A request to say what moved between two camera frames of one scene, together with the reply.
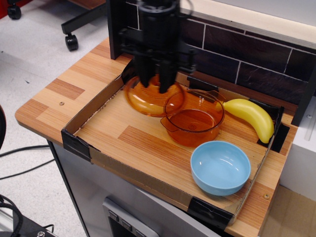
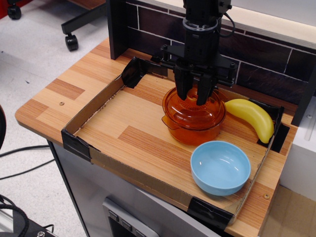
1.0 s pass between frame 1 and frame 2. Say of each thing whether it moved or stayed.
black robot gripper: moved
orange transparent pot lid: moved
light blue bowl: stayed
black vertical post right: stayed
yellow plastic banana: stayed
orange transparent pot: stayed
